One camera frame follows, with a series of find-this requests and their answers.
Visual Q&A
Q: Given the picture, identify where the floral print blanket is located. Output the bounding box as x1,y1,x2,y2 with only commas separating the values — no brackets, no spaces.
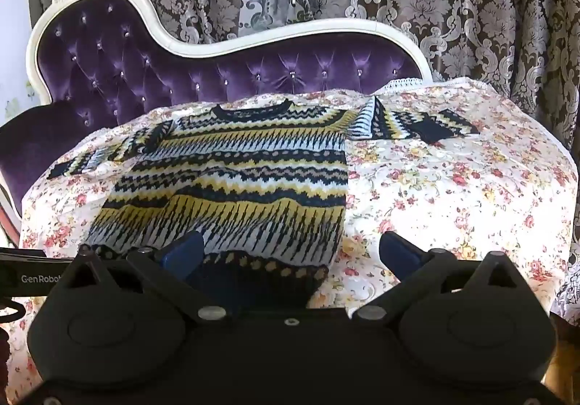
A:
8,76,580,405

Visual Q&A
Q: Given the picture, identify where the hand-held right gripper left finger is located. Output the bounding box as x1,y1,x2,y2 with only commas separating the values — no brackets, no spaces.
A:
49,230,228,324

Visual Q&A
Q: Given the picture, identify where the yellow navy white patterned sweater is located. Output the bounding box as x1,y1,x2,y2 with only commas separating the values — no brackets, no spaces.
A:
47,99,481,309

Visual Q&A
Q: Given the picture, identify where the purple tufted velvet sofa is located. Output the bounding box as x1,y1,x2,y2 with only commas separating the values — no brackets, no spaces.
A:
0,0,432,225

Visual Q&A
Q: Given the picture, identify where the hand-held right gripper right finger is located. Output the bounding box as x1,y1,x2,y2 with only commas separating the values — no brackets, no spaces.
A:
352,231,532,323

